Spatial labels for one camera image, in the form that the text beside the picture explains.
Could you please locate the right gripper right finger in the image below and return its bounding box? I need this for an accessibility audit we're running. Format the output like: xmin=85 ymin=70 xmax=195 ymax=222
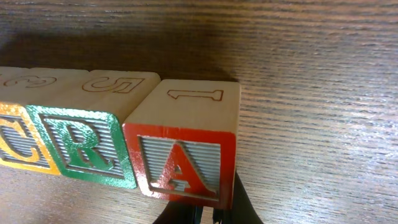
xmin=212 ymin=172 xmax=263 ymax=224

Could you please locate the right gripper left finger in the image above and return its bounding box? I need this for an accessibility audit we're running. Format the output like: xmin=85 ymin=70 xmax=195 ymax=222
xmin=153 ymin=201 xmax=203 ymax=224

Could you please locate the red A block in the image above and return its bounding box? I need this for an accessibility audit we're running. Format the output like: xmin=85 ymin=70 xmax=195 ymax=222
xmin=123 ymin=79 xmax=241 ymax=209

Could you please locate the green R block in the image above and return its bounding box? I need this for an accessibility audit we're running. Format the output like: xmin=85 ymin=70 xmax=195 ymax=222
xmin=26 ymin=70 xmax=160 ymax=189

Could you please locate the yellow C block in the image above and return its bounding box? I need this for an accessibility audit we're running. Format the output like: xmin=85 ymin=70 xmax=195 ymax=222
xmin=1 ymin=67 xmax=88 ymax=175

